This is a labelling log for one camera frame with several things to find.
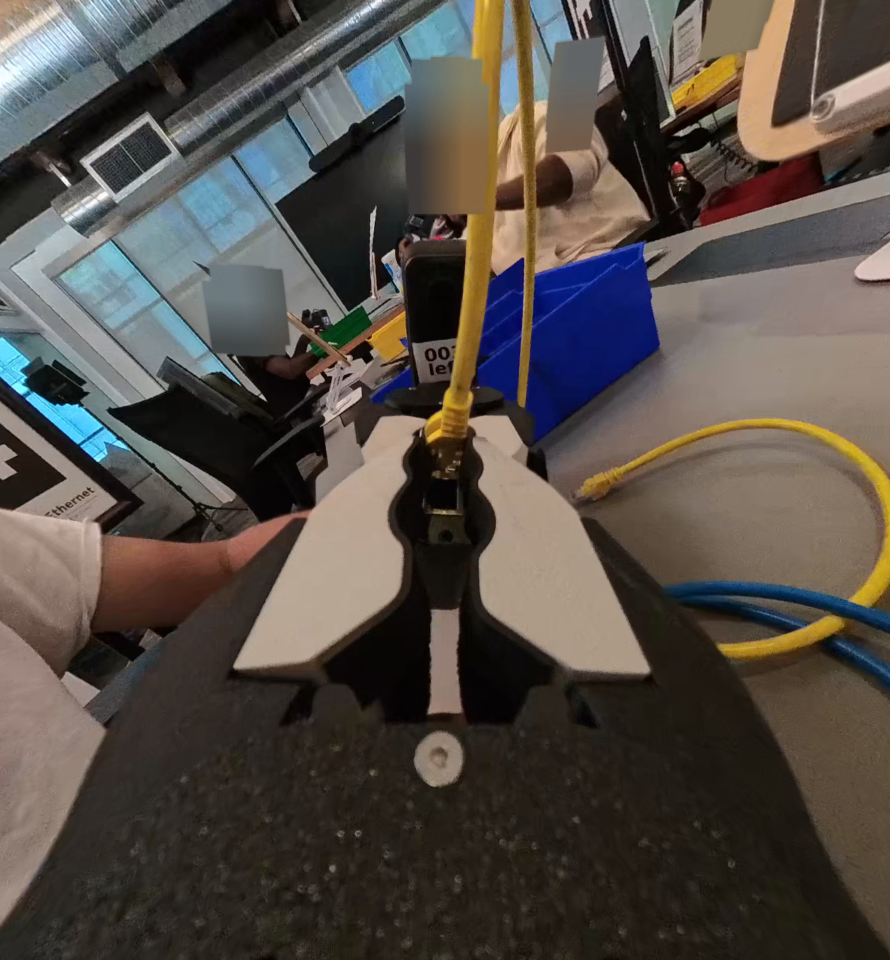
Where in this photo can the person's left forearm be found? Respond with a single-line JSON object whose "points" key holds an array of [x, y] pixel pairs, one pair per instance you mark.
{"points": [[167, 574]]}

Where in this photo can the black panel with metal corner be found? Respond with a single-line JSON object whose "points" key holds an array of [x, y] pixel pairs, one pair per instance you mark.
{"points": [[850, 45]]}

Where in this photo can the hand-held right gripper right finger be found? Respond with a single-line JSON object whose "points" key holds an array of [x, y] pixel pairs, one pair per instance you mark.
{"points": [[550, 570]]}

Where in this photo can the green bin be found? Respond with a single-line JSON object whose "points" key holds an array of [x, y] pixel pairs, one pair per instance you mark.
{"points": [[343, 326]]}

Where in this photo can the blue plastic bin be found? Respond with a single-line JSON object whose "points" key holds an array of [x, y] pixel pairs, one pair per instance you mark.
{"points": [[587, 337]]}

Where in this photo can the black video bar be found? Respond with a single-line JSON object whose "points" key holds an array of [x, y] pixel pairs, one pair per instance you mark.
{"points": [[358, 133]]}

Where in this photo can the small yellow bin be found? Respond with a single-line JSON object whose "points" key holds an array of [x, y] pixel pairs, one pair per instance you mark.
{"points": [[388, 337], [704, 82]]}

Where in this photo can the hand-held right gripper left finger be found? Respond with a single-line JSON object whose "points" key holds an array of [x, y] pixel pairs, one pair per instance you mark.
{"points": [[340, 555]]}

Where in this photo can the black studio light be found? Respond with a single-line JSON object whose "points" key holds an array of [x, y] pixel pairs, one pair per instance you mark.
{"points": [[56, 381]]}

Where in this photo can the framed black white poster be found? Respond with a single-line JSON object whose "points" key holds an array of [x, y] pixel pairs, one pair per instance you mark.
{"points": [[2, 450]]}

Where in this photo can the silver air duct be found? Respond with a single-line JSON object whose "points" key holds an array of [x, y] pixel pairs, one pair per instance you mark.
{"points": [[264, 82], [39, 45]]}

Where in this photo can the red bag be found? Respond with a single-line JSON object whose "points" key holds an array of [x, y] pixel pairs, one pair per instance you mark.
{"points": [[775, 195]]}

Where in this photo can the large black wall screen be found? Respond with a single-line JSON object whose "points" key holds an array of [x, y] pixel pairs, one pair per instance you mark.
{"points": [[340, 217]]}

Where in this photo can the white ceiling vent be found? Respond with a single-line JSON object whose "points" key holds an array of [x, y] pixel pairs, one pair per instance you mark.
{"points": [[131, 156]]}

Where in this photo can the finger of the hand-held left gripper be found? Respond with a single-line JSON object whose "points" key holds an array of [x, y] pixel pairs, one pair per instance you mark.
{"points": [[521, 446], [340, 461]]}

